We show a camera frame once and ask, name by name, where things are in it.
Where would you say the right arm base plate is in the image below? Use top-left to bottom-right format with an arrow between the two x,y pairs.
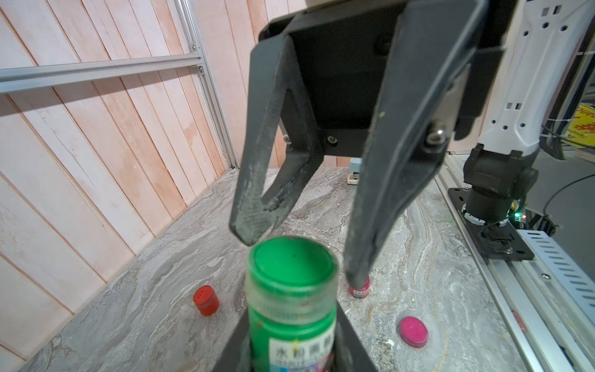
448,188 -> 535,261

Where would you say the white perforated cable duct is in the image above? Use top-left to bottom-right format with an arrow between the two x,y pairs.
517,229 -> 594,324

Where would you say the red paint jar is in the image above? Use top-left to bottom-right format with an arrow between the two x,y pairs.
193,285 -> 219,316

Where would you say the magenta paint jar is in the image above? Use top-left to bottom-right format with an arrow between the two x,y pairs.
349,277 -> 370,299

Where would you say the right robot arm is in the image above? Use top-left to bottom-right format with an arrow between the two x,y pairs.
229,1 -> 594,286

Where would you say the green paint jar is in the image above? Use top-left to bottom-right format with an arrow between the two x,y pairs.
247,293 -> 337,371

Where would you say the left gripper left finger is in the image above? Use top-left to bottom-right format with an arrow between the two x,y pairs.
212,309 -> 253,372

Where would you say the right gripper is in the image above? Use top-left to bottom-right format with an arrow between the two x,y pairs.
229,1 -> 516,288

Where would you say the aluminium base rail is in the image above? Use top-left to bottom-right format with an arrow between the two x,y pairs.
436,158 -> 594,371

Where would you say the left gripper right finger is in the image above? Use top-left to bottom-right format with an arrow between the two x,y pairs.
334,304 -> 377,372

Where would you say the blue grey stapler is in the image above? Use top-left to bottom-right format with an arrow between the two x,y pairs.
347,157 -> 362,185

